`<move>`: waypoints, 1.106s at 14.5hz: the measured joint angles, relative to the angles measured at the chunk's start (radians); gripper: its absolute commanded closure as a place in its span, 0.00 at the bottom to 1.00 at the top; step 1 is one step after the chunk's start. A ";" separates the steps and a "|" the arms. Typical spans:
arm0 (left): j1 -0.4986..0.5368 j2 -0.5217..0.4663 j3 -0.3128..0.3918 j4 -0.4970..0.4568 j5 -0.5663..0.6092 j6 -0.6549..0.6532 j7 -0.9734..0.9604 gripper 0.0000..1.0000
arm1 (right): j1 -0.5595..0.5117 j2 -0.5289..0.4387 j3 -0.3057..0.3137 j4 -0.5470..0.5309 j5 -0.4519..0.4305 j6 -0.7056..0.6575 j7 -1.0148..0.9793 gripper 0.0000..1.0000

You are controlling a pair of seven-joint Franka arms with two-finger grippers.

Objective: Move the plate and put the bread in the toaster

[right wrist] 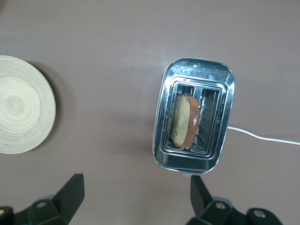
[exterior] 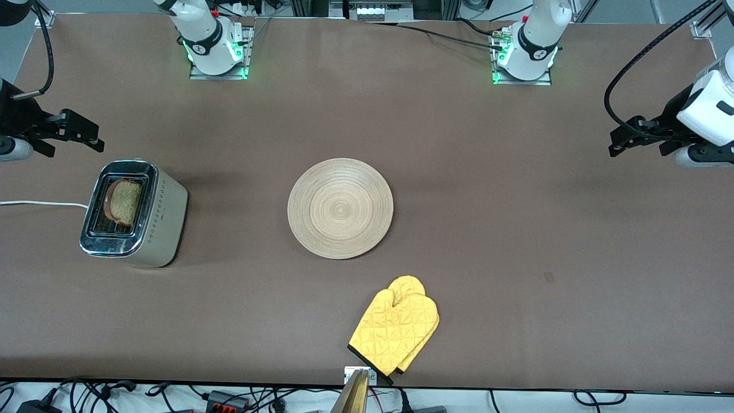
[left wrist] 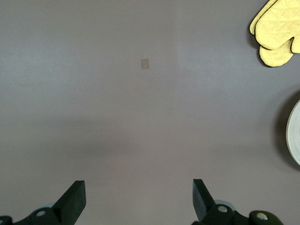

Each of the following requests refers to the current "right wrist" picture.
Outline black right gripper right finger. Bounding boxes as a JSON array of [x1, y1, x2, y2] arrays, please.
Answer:
[[187, 175, 283, 225]]

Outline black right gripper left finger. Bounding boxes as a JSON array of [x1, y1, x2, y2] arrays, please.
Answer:
[[0, 173, 85, 225]]

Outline brown bread slice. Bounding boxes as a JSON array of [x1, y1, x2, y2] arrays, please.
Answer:
[[169, 93, 201, 149]]

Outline round wooden plate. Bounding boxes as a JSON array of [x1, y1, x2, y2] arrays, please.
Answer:
[[0, 55, 57, 155]]

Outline chrome two-slot toaster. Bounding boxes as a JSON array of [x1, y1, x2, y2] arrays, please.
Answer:
[[152, 57, 235, 176]]

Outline white toaster power cable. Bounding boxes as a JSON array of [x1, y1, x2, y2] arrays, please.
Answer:
[[227, 126, 300, 146]]

